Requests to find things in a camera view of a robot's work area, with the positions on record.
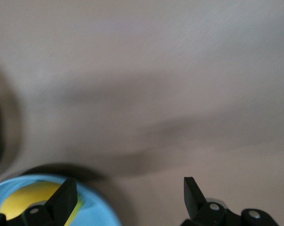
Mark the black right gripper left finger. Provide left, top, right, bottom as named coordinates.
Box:
left=0, top=178, right=79, bottom=226

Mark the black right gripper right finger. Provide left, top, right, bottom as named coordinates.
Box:
left=180, top=177, right=281, bottom=226

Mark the yellow lemon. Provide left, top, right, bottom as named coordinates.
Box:
left=0, top=180, right=84, bottom=226

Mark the blue round plate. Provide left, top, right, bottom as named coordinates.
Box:
left=0, top=173, right=122, bottom=226

